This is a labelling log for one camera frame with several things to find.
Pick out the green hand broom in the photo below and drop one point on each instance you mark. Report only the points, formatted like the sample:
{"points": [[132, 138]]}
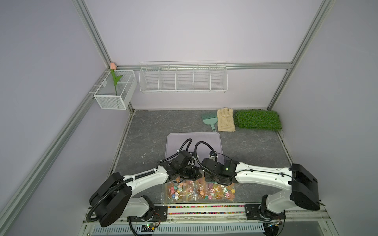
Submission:
{"points": [[210, 119]]}

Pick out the long white wire basket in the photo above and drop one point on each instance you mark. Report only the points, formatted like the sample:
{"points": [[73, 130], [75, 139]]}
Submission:
{"points": [[183, 76]]}

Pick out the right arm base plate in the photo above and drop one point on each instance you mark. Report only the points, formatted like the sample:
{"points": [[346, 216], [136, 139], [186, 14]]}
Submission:
{"points": [[254, 212]]}

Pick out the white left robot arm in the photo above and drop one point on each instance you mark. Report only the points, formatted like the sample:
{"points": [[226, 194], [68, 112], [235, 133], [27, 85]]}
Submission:
{"points": [[116, 197]]}

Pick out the ziploc bag of candies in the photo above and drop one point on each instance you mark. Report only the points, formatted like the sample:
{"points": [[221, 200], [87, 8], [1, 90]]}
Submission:
{"points": [[184, 192], [216, 192]]}

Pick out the pink artificial tulip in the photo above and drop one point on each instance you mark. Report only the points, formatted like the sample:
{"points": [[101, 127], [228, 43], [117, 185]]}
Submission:
{"points": [[116, 78]]}

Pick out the small white mesh basket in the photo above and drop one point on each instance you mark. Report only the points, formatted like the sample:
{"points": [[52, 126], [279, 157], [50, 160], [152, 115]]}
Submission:
{"points": [[105, 94]]}

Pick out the lilac plastic tray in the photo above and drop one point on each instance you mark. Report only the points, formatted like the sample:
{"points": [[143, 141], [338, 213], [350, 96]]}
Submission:
{"points": [[175, 140]]}

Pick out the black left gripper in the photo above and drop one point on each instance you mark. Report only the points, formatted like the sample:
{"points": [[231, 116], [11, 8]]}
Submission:
{"points": [[193, 177]]}

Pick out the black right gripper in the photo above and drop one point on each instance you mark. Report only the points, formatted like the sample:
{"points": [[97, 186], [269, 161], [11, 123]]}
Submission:
{"points": [[206, 179]]}

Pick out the beige work glove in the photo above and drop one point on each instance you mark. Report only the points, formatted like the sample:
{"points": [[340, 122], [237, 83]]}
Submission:
{"points": [[226, 120]]}

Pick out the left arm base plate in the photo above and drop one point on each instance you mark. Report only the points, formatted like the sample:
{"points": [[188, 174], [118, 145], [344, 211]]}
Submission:
{"points": [[156, 214]]}

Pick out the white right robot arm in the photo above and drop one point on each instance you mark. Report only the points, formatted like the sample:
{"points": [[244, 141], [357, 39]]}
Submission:
{"points": [[297, 186]]}

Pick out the green artificial grass mat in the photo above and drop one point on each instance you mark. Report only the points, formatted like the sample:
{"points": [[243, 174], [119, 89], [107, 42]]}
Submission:
{"points": [[258, 119]]}

